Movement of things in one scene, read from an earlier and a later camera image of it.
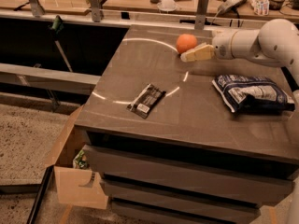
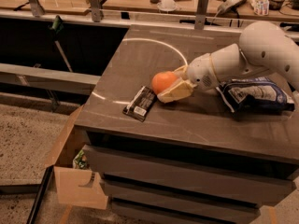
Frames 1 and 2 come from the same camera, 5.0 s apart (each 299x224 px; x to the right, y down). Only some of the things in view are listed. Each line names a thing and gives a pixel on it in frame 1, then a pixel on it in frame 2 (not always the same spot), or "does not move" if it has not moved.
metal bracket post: (202, 9) does not move
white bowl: (167, 5) does not move
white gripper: (221, 46) to (200, 71)
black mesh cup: (276, 3) does not move
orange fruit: (185, 42) to (162, 79)
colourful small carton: (261, 7) does not move
